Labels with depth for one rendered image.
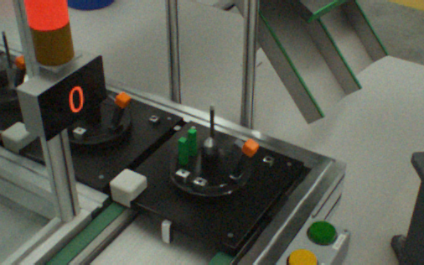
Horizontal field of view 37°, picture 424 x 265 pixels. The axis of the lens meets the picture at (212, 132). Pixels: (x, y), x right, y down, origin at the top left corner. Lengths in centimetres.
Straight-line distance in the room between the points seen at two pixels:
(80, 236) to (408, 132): 75
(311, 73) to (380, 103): 32
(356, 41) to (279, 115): 23
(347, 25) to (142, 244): 64
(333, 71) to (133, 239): 51
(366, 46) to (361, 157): 24
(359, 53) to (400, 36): 233
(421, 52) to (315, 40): 233
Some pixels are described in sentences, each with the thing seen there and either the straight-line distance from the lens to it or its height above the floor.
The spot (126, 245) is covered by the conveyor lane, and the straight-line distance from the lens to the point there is 105.
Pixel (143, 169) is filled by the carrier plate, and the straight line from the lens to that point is 110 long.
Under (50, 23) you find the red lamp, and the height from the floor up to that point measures 132.
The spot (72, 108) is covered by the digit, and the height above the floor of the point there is 119.
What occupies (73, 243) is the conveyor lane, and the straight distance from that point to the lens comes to 103.
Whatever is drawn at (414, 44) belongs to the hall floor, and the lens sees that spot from 364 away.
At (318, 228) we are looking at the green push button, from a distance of 100.
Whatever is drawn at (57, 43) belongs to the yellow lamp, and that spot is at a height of 129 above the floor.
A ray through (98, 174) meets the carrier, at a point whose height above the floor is 97.
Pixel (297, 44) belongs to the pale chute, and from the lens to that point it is 123.
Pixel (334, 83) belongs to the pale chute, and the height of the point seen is 101.
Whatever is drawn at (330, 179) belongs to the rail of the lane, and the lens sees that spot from 111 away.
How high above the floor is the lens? 168
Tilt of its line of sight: 37 degrees down
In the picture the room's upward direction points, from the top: straight up
